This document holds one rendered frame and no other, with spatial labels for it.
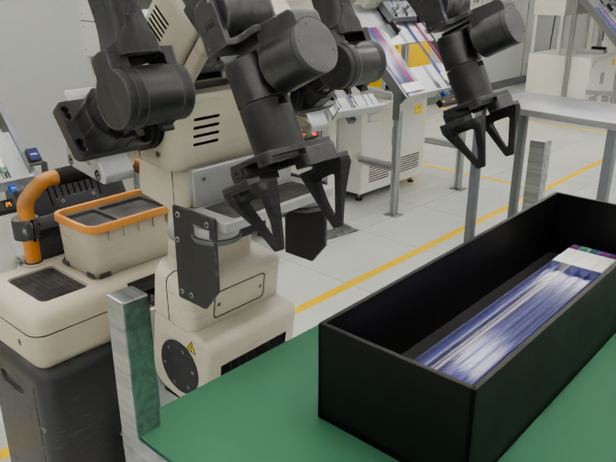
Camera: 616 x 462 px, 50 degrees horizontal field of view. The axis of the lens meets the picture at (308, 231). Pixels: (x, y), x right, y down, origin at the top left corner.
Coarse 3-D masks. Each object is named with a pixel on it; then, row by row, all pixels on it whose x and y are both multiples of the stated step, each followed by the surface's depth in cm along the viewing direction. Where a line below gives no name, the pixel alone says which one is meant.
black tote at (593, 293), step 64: (448, 256) 82; (512, 256) 97; (384, 320) 74; (448, 320) 86; (576, 320) 71; (320, 384) 68; (384, 384) 62; (448, 384) 57; (512, 384) 61; (384, 448) 64; (448, 448) 58
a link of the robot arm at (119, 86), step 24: (96, 0) 84; (120, 0) 83; (96, 24) 85; (120, 24) 83; (144, 24) 85; (120, 48) 82; (144, 48) 84; (168, 48) 88; (96, 72) 84; (120, 72) 81; (96, 96) 85; (120, 96) 82; (144, 96) 82; (192, 96) 87; (120, 120) 83; (144, 120) 84
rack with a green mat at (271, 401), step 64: (128, 320) 62; (128, 384) 64; (256, 384) 75; (576, 384) 75; (128, 448) 68; (192, 448) 65; (256, 448) 65; (320, 448) 65; (512, 448) 65; (576, 448) 65
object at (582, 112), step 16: (512, 96) 340; (528, 96) 340; (544, 96) 340; (560, 96) 340; (480, 112) 326; (528, 112) 307; (544, 112) 301; (560, 112) 301; (576, 112) 301; (592, 112) 301; (608, 112) 301; (608, 128) 281; (608, 144) 283; (608, 160) 285; (512, 176) 368; (608, 176) 286; (512, 192) 371; (608, 192) 290; (512, 208) 373; (464, 240) 352
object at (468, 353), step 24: (552, 264) 95; (576, 264) 95; (600, 264) 95; (528, 288) 88; (552, 288) 88; (576, 288) 88; (480, 312) 82; (504, 312) 82; (528, 312) 82; (552, 312) 82; (456, 336) 76; (480, 336) 76; (504, 336) 76; (528, 336) 76; (432, 360) 71; (456, 360) 71; (480, 360) 71
